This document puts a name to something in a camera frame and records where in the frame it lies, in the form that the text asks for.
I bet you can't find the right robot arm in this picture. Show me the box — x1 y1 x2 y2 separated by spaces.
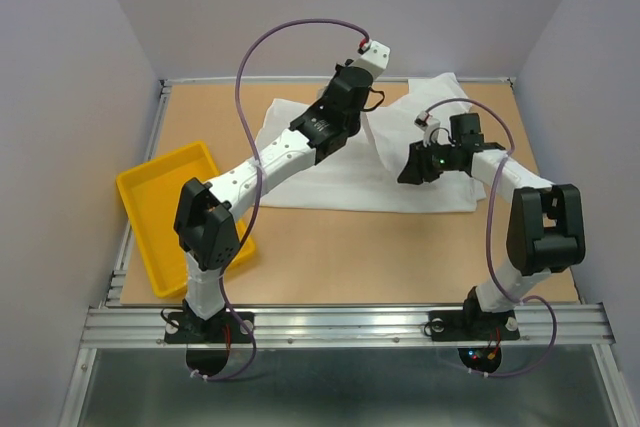
397 112 586 337

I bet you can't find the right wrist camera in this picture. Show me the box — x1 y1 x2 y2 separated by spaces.
414 111 441 146

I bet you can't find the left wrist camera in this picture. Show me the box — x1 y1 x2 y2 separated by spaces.
351 40 390 81

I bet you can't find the yellow plastic tray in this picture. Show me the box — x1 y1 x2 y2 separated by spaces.
115 140 257 299

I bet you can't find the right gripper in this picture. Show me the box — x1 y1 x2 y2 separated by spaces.
395 137 459 185

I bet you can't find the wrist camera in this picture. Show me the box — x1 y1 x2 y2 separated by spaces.
351 40 390 81
414 111 441 146

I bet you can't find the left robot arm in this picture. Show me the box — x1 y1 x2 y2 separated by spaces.
174 60 386 341

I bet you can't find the aluminium front rail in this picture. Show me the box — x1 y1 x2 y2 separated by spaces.
80 303 615 349

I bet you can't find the white long sleeve shirt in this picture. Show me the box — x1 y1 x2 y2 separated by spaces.
261 72 486 214

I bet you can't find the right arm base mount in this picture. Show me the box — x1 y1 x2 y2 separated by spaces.
423 309 520 374

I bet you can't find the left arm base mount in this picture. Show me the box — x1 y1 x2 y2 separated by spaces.
160 309 257 382

